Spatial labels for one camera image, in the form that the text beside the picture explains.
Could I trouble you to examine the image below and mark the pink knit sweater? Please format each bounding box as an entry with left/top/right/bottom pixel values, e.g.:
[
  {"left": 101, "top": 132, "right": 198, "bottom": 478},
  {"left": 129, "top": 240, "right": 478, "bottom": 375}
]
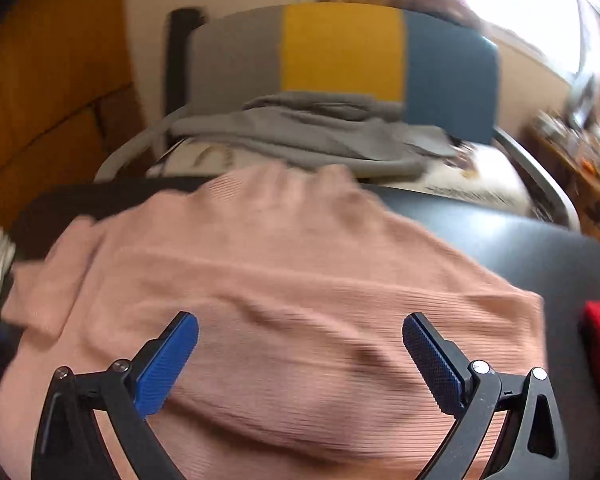
[{"left": 0, "top": 164, "right": 546, "bottom": 479}]

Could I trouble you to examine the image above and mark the cluttered wooden desk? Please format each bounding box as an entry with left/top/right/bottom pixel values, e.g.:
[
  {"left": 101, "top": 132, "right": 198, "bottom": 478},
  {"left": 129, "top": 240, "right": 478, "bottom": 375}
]
[{"left": 522, "top": 119, "right": 600, "bottom": 242}]

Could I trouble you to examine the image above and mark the grey garment on chair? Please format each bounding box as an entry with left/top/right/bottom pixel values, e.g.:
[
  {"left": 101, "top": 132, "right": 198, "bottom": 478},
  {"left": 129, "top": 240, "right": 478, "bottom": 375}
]
[{"left": 172, "top": 91, "right": 456, "bottom": 179}]

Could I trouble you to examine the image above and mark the grey yellow blue chair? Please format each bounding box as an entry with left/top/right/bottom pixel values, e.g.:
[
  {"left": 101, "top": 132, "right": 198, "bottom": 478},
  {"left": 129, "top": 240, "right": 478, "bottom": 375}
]
[{"left": 93, "top": 1, "right": 581, "bottom": 231}]

